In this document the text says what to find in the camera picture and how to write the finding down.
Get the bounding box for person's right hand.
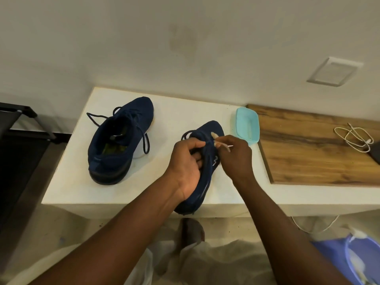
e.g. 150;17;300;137
213;135;257;186

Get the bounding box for person's left hand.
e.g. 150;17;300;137
165;137;207;202

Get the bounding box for beige cleaning cloth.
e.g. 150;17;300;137
210;132;234;153

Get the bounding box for black shoe rack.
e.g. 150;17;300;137
0;102;72;235

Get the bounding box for person's right forearm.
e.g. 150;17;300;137
234;178;352;285

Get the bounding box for person's left forearm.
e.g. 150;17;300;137
29;175;183;285

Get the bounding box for person's right foot grey sock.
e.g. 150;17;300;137
179;218;206;248

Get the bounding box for light blue plastic container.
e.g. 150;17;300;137
235;106;260;146

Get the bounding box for brown wooden board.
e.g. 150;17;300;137
246;103;380;187

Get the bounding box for white shorts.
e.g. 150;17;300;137
124;239;278;285

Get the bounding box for blue plastic bag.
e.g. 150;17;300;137
312;234;380;285

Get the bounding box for black device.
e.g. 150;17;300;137
369;141;380;165

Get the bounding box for white spray bottle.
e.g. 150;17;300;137
346;225;372;285

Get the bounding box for white floor cable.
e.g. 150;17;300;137
291;215;340;235

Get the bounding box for white wall switch plate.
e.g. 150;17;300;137
306;57;364;87

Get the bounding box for coiled white charging cable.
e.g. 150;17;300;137
334;122;374;153

